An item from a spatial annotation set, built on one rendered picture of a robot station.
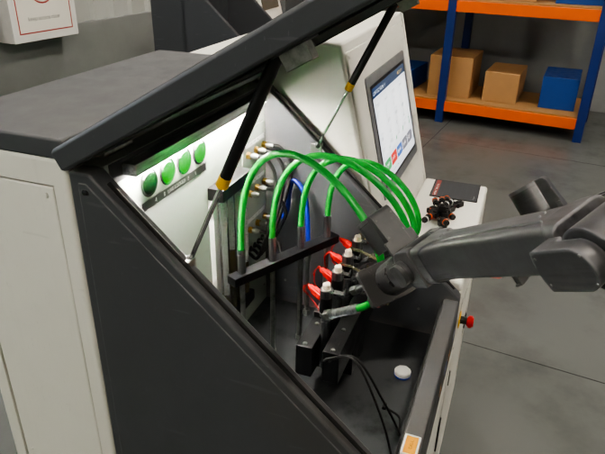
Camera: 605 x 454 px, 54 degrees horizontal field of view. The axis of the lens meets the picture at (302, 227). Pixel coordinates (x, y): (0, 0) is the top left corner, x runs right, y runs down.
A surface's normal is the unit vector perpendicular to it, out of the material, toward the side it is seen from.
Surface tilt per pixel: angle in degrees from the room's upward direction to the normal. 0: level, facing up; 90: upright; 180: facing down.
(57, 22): 90
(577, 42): 90
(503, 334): 0
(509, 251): 110
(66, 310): 90
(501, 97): 90
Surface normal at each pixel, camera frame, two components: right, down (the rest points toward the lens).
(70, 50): 0.89, 0.22
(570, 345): 0.02, -0.89
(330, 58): -0.36, 0.41
